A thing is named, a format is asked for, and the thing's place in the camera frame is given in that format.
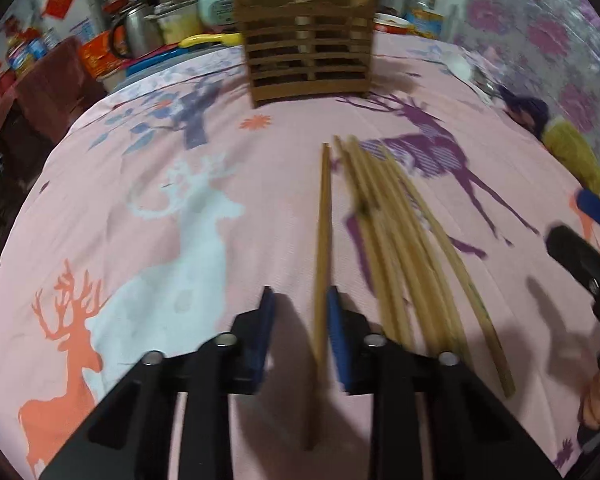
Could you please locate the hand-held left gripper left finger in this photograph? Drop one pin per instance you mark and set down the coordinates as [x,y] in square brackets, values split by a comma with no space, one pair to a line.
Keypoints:
[261,332]

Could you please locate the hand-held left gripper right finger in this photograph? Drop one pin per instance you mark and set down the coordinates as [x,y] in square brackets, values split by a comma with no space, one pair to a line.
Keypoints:
[339,345]

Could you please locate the bundle of bamboo chopsticks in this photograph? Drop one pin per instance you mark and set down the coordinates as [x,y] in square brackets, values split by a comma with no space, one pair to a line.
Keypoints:
[380,220]

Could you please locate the wooden slatted utensil holder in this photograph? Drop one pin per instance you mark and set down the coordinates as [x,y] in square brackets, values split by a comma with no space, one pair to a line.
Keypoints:
[280,91]

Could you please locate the yellow cloth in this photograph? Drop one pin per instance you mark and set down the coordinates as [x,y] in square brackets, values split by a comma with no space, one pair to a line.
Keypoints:
[570,150]

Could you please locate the large metal spoon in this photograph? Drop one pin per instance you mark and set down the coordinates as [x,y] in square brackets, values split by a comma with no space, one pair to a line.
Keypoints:
[486,86]

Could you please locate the white ceramic spoon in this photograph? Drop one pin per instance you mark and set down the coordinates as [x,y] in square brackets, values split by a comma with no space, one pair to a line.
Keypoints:
[457,65]

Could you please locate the clear oil bottle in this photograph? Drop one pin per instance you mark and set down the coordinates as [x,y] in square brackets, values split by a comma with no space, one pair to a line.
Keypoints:
[425,15]

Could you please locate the red white bowl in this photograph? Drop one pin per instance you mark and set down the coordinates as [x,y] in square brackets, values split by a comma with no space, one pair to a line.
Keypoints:
[395,22]

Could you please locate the pale plastic jar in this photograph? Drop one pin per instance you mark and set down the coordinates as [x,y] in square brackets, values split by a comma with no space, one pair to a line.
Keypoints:
[180,27]

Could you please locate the maroon cloth covered table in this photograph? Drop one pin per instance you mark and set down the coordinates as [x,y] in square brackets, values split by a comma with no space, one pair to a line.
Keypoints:
[55,90]

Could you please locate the orange cardboard box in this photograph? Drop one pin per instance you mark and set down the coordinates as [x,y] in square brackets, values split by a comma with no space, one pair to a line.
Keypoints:
[97,55]

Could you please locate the steel kettle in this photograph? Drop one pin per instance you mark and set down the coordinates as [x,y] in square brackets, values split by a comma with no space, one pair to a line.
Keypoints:
[140,30]

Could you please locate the light green rice cooker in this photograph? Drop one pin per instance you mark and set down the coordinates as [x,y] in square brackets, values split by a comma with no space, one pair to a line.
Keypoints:
[217,5]

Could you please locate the red diamond paper decoration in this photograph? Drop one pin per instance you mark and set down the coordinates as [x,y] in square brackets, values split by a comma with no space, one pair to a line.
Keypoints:
[61,0]

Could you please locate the floral plastic wall sheet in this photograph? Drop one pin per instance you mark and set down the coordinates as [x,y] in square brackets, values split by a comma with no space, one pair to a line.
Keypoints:
[555,35]

